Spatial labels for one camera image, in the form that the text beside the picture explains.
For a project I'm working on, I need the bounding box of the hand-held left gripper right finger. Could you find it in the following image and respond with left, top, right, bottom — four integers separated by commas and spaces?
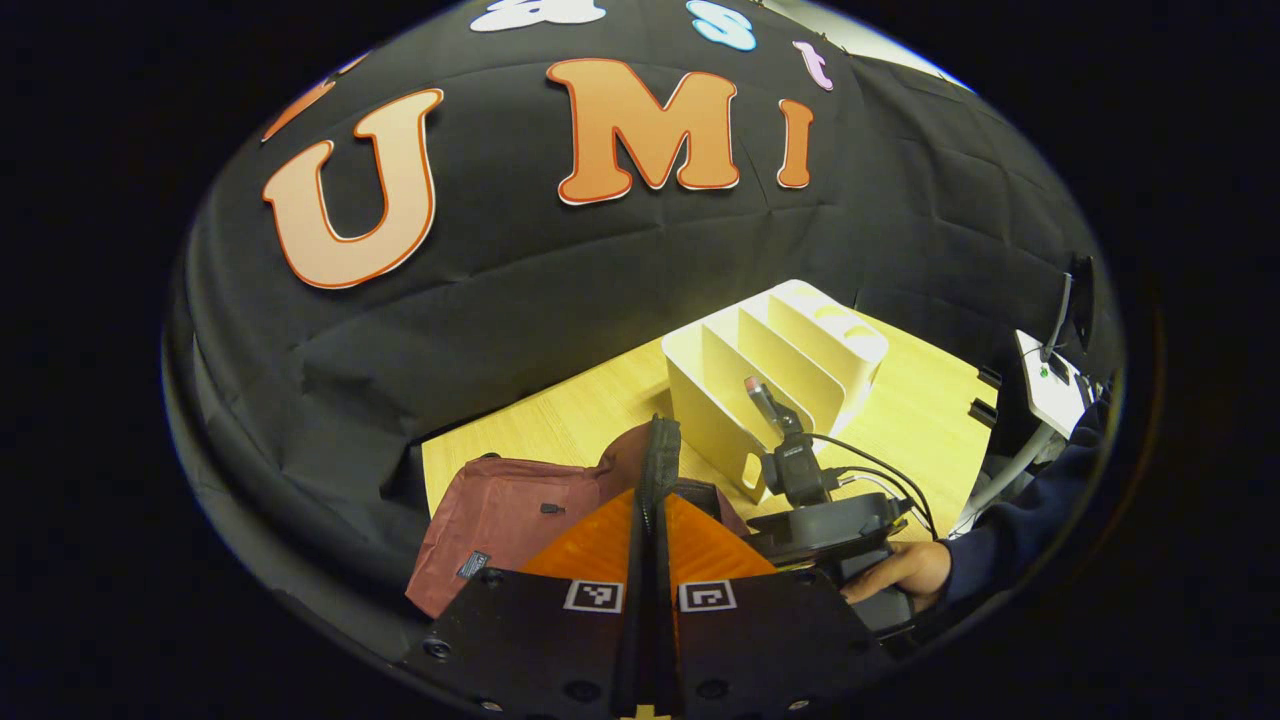
650, 492, 892, 719

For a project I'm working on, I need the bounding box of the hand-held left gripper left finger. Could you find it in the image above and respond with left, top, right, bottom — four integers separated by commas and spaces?
399, 488, 647, 719

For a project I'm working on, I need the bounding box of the white bookshelf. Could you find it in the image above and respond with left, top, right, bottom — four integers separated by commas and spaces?
661, 279, 890, 505

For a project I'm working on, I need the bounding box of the maroon schoolbag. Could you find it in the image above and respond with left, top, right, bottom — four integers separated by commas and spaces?
404, 414, 752, 620

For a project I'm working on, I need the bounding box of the black backdrop cloth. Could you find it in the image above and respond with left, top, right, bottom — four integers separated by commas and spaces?
163, 0, 1103, 646

